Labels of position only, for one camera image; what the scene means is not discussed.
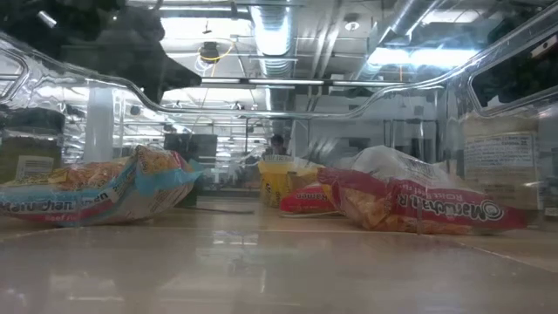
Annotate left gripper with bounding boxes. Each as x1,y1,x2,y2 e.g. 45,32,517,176
65,0,202,104

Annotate yellow ramen packet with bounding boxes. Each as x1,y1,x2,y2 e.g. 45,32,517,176
257,154,326,209

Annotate blue beef ramen packet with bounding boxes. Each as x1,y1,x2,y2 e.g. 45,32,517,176
0,145,205,228

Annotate black-lidded spice bottle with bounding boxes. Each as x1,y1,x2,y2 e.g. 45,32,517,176
0,108,65,184

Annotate black ceiling-mounted device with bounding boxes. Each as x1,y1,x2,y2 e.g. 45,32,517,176
199,41,222,65

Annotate dark computer monitor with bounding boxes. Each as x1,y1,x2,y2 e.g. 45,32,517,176
163,133,218,163

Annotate white round column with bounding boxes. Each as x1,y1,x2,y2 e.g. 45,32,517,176
84,86,116,163

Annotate person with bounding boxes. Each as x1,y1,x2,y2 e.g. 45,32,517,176
261,133,291,158

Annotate red ramen packet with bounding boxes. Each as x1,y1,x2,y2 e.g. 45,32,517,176
278,182,345,218
316,146,528,236

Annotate silver ventilation duct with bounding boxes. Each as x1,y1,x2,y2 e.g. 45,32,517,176
248,0,302,79

